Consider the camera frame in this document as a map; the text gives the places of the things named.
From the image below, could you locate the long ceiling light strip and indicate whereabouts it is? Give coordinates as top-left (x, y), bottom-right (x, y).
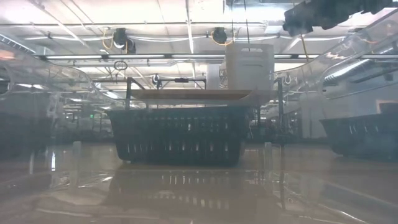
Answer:
top-left (34, 54), bottom-right (398, 60)

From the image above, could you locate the black perforated plastic basket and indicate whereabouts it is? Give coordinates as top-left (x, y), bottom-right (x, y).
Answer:
top-left (107, 106), bottom-right (250, 166)
top-left (319, 111), bottom-right (398, 162)

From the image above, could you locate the black ceiling device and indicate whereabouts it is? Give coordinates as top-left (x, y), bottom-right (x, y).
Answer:
top-left (212, 27), bottom-right (228, 45)
top-left (112, 27), bottom-right (137, 54)

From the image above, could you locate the white plastic basket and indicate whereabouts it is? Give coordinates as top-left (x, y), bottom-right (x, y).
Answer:
top-left (226, 62), bottom-right (274, 91)

